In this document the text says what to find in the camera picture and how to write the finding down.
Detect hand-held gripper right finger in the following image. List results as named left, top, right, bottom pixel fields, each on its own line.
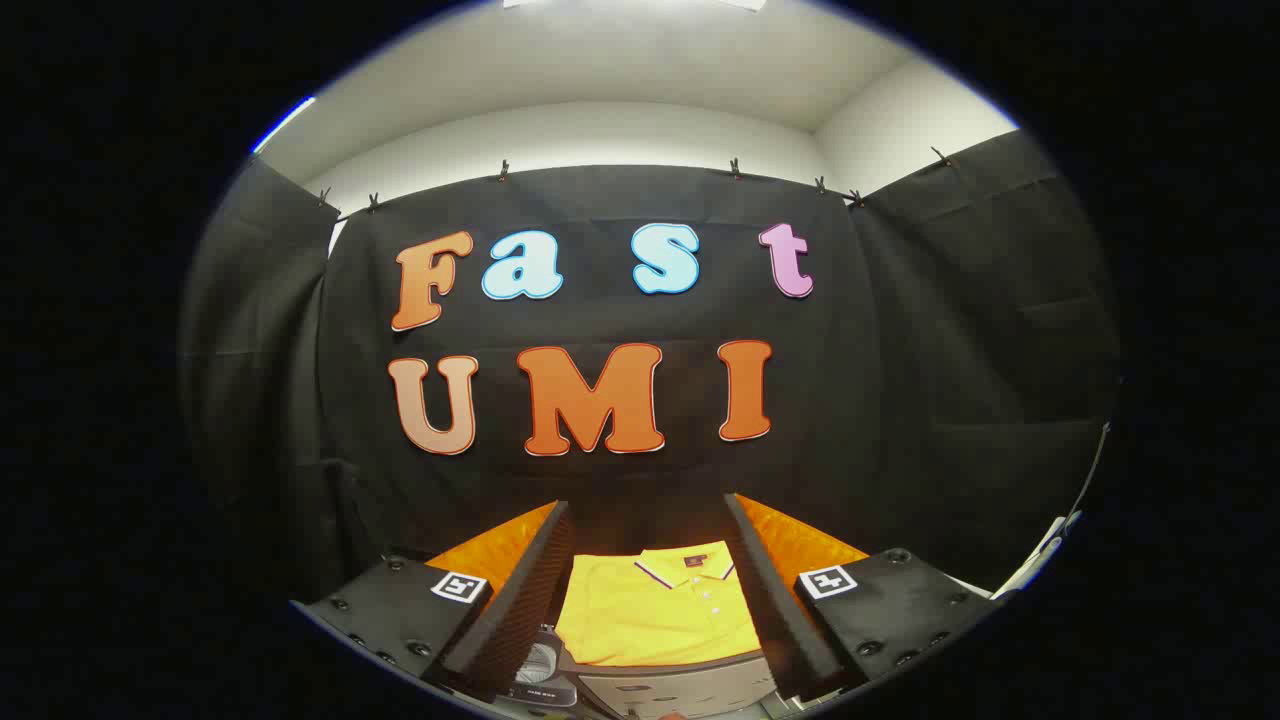
left=724, top=492, right=1003, bottom=703

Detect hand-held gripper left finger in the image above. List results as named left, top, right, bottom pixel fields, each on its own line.
left=290, top=500, right=577, bottom=703

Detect grey washing machine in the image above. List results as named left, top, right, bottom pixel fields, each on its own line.
left=505, top=625, right=581, bottom=709

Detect yellow polo shirt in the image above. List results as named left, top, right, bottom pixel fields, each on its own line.
left=555, top=540, right=763, bottom=668

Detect grey box cabinet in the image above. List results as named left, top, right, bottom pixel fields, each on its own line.
left=575, top=652, right=781, bottom=719

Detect white paper sheet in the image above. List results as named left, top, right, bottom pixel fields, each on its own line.
left=990, top=510, right=1083, bottom=601

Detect thin grey cable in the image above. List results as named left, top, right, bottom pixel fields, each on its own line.
left=1065, top=420, right=1113, bottom=526

